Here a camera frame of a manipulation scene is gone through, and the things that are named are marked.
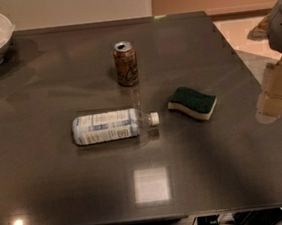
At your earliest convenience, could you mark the brown soda can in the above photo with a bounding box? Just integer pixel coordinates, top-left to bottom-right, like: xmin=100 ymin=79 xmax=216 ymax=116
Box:
xmin=113 ymin=41 xmax=139 ymax=87

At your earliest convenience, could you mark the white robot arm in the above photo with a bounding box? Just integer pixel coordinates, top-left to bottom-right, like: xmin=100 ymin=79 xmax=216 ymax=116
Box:
xmin=256 ymin=0 xmax=282 ymax=124

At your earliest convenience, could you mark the clear blue-labelled plastic bottle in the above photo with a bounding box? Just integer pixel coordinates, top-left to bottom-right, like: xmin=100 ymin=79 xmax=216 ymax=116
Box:
xmin=72 ymin=108 xmax=160 ymax=146

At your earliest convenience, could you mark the green and yellow sponge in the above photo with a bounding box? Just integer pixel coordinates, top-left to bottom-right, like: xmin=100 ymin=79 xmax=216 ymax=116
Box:
xmin=167 ymin=87 xmax=217 ymax=121

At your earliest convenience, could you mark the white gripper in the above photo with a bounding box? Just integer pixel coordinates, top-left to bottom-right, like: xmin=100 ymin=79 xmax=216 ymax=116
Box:
xmin=256 ymin=58 xmax=282 ymax=125

